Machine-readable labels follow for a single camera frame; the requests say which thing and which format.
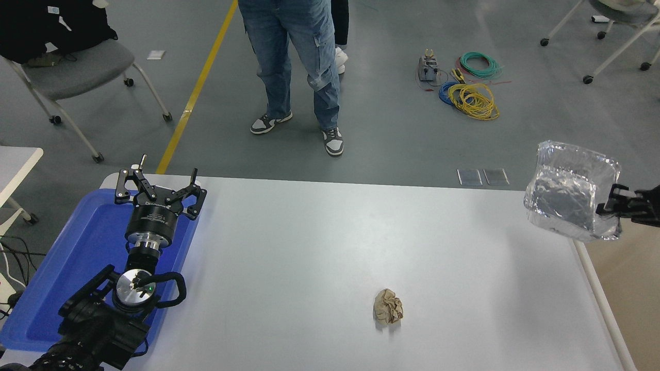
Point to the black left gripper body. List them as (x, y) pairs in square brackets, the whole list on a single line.
[(153, 220)]

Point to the silver foil plate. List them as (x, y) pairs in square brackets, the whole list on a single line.
[(567, 196)]

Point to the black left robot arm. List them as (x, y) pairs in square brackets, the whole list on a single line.
[(93, 330)]

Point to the clear floor plate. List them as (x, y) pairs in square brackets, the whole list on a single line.
[(496, 176)]

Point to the large pale bin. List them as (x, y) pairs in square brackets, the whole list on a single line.
[(634, 299)]

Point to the blue plastic tray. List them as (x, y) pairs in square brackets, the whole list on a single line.
[(77, 257)]

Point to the white paper sheet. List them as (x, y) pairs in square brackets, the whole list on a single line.
[(156, 54)]

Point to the grey seat chair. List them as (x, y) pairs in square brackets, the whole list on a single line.
[(77, 67)]

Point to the white power strip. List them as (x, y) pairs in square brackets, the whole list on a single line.
[(6, 288)]

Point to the olive cloth pouch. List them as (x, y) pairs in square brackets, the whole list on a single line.
[(45, 60)]

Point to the person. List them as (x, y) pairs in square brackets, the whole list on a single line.
[(289, 51), (341, 26)]

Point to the small white box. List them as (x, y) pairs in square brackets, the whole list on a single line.
[(601, 19)]

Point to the black garment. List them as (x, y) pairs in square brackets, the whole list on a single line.
[(46, 26)]

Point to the crumpled tan paper ball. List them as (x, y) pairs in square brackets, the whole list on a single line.
[(388, 307)]

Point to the grey electrical box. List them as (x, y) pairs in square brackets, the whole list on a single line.
[(427, 69)]

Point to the white frame wheeled chair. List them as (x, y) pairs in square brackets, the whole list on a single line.
[(619, 10)]

